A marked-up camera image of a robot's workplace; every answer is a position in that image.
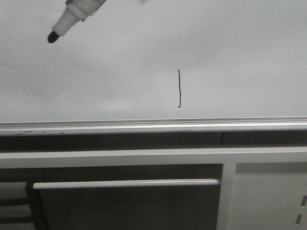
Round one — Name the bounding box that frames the white whiteboard stand frame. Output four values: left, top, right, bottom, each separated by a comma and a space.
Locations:
0, 147, 307, 230

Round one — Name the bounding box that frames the white horizontal stand bar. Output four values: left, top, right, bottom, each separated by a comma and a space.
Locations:
33, 179, 220, 190

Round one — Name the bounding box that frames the white whiteboard marker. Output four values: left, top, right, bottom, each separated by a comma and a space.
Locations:
47, 0, 105, 44

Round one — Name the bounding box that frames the white whiteboard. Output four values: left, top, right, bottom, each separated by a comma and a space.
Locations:
0, 0, 307, 136

